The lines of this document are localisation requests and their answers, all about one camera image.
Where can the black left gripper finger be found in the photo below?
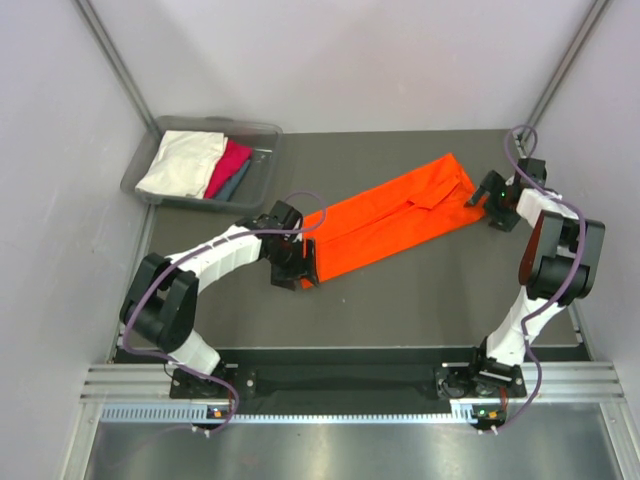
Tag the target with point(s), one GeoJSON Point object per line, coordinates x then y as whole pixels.
{"type": "Point", "coordinates": [309, 275]}
{"type": "Point", "coordinates": [288, 283]}

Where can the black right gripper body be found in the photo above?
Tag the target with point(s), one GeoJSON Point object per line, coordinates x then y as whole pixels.
{"type": "Point", "coordinates": [502, 214]}

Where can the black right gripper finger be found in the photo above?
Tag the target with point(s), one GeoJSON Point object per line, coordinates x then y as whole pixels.
{"type": "Point", "coordinates": [476, 200]}
{"type": "Point", "coordinates": [493, 185]}

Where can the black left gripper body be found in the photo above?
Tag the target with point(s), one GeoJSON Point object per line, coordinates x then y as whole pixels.
{"type": "Point", "coordinates": [288, 260]}

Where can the orange t shirt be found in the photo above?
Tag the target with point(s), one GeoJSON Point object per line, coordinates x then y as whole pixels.
{"type": "Point", "coordinates": [421, 205]}

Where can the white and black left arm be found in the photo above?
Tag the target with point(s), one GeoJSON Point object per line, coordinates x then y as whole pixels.
{"type": "Point", "coordinates": [159, 309]}

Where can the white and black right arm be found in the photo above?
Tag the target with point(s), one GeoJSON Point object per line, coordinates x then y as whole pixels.
{"type": "Point", "coordinates": [558, 266]}

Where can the blue grey folded t shirt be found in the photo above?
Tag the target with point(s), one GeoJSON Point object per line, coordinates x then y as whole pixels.
{"type": "Point", "coordinates": [229, 187]}

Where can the crimson folded t shirt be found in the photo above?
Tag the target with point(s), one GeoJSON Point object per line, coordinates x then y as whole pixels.
{"type": "Point", "coordinates": [233, 159]}

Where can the clear plastic bin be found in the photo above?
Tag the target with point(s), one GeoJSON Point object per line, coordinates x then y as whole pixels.
{"type": "Point", "coordinates": [263, 139]}

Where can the white folded t shirt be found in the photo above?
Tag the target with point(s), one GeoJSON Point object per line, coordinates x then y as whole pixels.
{"type": "Point", "coordinates": [183, 164]}

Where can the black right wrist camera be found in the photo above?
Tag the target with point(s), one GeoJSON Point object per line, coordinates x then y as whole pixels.
{"type": "Point", "coordinates": [534, 169]}

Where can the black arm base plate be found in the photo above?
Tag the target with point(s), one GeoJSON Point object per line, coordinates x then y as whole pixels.
{"type": "Point", "coordinates": [420, 373]}

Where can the aluminium frame rail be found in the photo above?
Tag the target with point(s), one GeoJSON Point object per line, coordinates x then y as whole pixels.
{"type": "Point", "coordinates": [572, 382]}

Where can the grey slotted cable duct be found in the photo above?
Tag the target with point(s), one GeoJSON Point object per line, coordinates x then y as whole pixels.
{"type": "Point", "coordinates": [203, 414]}

